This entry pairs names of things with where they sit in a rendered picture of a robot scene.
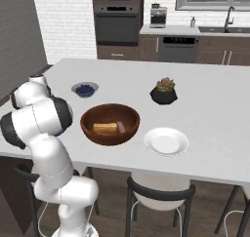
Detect tan bun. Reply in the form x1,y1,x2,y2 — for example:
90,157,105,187
93,122,118,135

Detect white plate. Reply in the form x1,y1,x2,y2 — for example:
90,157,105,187
144,127,190,157

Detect grey dishwasher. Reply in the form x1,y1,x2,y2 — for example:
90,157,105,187
157,35,200,63

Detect dark sink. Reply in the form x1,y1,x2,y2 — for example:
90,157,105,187
198,25,250,34

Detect black sink tap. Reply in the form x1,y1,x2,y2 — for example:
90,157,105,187
224,6,235,29

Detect black wall oven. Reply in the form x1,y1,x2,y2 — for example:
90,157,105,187
92,0,142,47

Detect brown wooden bowl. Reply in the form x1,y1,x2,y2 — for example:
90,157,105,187
79,102,141,146

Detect succulent in black pot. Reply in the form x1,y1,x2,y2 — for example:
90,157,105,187
149,76,179,105

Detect silver coffee machine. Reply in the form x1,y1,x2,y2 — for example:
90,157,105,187
149,2,168,29

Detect brown drawer under oven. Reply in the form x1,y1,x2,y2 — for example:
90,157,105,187
96,44,142,61

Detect brown base cupboards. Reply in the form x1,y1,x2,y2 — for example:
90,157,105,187
139,33,250,67

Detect brown sausage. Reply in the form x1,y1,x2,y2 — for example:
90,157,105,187
116,121,127,135

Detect grey bowl of blueberries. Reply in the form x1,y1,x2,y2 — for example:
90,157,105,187
70,81,100,99

